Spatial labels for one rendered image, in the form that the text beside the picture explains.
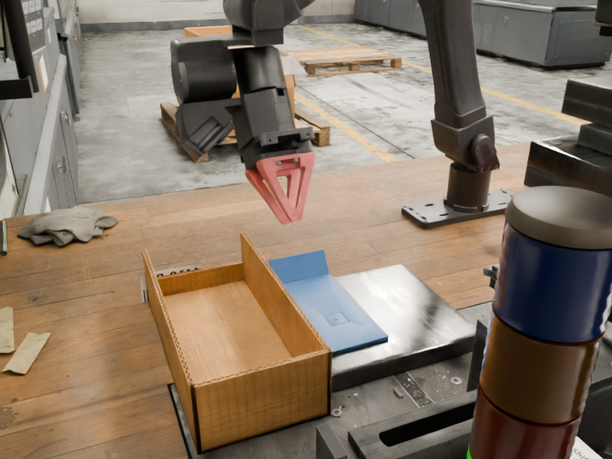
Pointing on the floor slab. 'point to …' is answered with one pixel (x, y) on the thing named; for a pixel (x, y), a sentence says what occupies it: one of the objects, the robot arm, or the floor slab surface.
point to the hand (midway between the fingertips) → (290, 215)
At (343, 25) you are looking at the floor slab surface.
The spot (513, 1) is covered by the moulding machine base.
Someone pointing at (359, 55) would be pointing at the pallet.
